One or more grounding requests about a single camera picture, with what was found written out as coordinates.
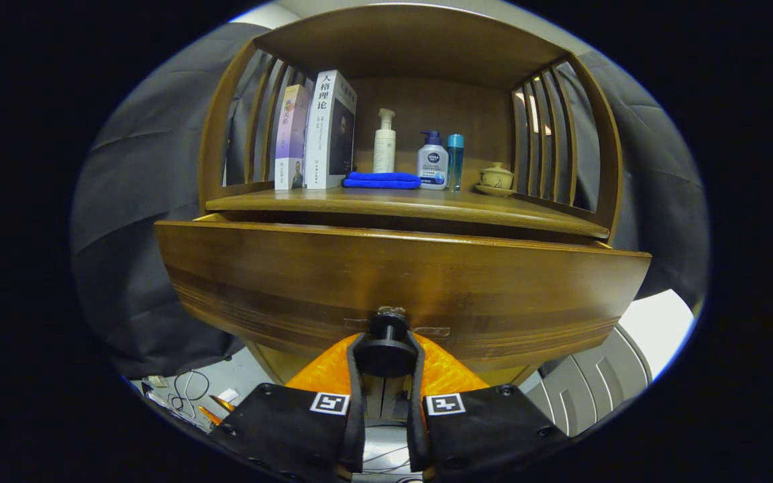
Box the grey grooved panel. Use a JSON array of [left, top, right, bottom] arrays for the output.
[[521, 325, 654, 438]]

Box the white pump bottle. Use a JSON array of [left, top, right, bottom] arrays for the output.
[[373, 108, 397, 174]]

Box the wooden drawer with black knob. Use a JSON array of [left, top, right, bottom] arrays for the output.
[[155, 213, 652, 380]]

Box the purple book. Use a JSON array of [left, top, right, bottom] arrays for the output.
[[274, 84, 312, 191]]

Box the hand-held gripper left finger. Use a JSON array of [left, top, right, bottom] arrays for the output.
[[209, 333, 367, 483]]

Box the white flat surface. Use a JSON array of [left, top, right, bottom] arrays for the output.
[[618, 288, 696, 380]]

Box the white bottle with blue cap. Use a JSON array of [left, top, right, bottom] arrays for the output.
[[417, 130, 450, 191]]

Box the brown wooden cabinet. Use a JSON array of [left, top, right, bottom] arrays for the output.
[[197, 3, 623, 403]]

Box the teal bottle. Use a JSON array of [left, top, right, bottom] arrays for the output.
[[446, 133, 465, 193]]

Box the beige lidded teacup with saucer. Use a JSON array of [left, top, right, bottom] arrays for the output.
[[474, 162, 516, 198]]

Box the wooden countertop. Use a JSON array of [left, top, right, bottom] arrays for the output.
[[205, 184, 610, 239]]

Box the blue folded cloth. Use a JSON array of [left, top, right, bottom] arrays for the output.
[[343, 172, 422, 190]]

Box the white book with dark cover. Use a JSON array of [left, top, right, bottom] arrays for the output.
[[304, 69, 358, 191]]

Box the black backdrop cloth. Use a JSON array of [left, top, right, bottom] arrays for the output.
[[70, 21, 709, 380]]

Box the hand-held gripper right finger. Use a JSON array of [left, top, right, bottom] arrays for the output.
[[405, 331, 572, 483]]

